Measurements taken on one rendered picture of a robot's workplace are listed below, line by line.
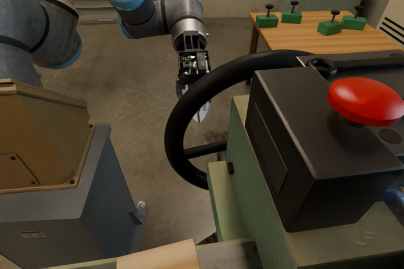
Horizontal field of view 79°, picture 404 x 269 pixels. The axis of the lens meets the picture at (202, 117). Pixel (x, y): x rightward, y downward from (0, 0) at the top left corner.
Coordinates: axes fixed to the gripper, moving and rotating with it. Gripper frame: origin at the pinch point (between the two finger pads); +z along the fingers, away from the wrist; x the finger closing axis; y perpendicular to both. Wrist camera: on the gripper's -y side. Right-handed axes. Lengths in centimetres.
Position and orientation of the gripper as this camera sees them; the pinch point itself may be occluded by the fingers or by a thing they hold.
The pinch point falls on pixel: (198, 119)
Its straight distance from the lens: 55.2
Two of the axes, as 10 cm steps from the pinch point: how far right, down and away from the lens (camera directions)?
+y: 0.5, -4.6, -8.9
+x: 9.9, -0.8, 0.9
